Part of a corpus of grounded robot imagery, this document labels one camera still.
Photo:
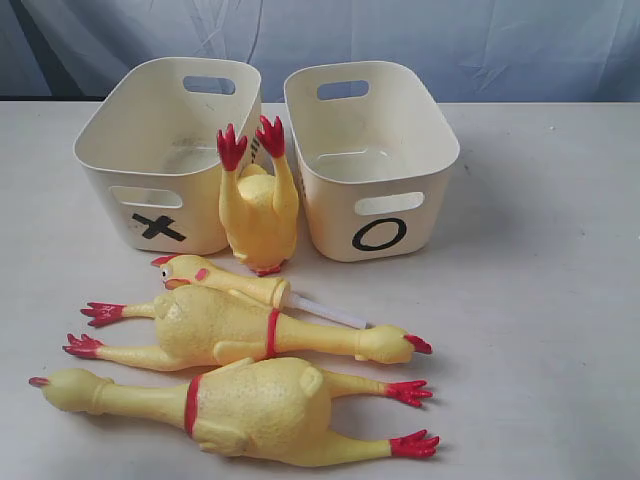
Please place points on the headless yellow rubber chicken body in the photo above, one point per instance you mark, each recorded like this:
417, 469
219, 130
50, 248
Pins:
258, 210

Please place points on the detached chicken head with tube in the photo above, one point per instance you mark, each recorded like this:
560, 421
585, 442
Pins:
183, 269

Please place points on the yellow rubber chicken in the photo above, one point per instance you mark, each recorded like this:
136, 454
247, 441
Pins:
201, 326
276, 409

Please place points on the yellow rubber chicken front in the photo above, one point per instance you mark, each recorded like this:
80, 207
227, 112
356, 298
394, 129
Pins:
276, 409

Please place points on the cream bin marked O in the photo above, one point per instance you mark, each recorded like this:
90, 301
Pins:
375, 154

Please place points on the cream bin marked X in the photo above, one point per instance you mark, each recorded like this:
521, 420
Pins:
150, 149

